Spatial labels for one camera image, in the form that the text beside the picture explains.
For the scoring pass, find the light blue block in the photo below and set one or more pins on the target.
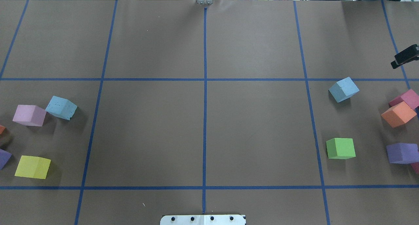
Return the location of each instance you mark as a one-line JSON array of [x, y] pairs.
[[343, 89], [61, 108]]

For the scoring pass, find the green foam block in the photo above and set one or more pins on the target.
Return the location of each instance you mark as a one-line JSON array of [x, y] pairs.
[[340, 148]]

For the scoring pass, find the pink lilac foam block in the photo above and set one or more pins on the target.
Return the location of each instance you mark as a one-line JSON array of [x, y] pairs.
[[29, 115]]

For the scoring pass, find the yellow foam block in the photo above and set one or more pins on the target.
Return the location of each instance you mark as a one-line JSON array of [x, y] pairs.
[[33, 167]]

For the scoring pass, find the orange block right side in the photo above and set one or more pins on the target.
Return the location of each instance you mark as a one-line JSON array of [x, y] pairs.
[[398, 114]]

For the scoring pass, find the purple block right side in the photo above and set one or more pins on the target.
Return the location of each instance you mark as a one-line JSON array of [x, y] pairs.
[[402, 153]]

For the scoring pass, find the magenta block near orange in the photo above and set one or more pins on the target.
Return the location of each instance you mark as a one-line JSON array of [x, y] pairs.
[[410, 97]]

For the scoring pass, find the orange block left side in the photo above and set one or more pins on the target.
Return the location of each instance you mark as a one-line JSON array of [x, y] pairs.
[[2, 129]]

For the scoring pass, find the purple block left side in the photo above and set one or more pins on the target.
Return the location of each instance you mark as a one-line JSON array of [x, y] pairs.
[[4, 158]]

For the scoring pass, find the magenta block near purple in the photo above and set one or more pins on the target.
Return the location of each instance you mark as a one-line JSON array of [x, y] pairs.
[[415, 167]]

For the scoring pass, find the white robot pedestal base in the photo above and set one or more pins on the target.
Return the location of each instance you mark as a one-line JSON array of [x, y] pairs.
[[203, 220]]

